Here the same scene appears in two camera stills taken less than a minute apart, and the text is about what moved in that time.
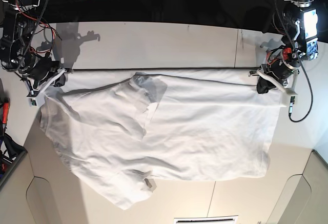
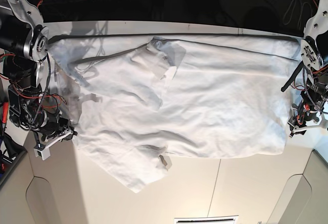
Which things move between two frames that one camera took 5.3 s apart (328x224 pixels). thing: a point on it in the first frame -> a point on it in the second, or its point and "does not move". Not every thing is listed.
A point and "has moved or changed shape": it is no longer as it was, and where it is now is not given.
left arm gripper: (39, 67) -> (54, 128)
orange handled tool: (5, 114) does not move
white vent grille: (232, 219) does not move
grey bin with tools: (11, 154) does not move
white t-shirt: (120, 131) has moved or changed shape
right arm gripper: (281, 67) -> (304, 117)
